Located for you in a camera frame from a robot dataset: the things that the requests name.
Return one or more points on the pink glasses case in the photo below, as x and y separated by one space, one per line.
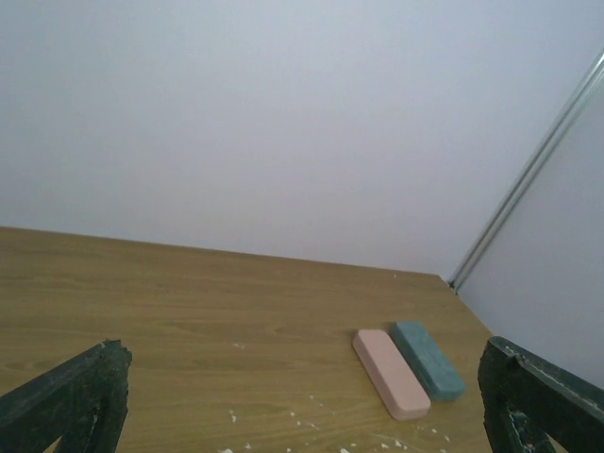
399 389

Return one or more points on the left gripper black triangular left finger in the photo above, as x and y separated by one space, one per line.
78 406

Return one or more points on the teal glasses case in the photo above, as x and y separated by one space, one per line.
434 371

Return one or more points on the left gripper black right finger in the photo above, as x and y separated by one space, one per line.
530 402

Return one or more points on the right aluminium frame post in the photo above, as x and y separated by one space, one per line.
575 105

